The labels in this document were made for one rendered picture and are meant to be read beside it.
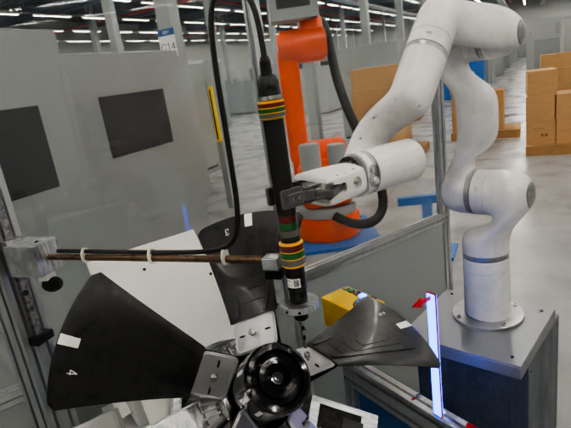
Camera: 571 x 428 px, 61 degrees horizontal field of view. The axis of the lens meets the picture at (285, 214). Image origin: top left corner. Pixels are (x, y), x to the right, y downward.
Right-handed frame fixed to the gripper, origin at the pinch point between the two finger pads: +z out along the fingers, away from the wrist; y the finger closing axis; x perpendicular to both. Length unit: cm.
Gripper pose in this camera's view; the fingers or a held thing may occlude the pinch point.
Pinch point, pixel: (284, 196)
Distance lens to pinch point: 81.6
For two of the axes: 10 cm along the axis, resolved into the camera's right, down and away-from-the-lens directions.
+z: -8.2, 2.6, -5.1
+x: -1.3, -9.5, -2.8
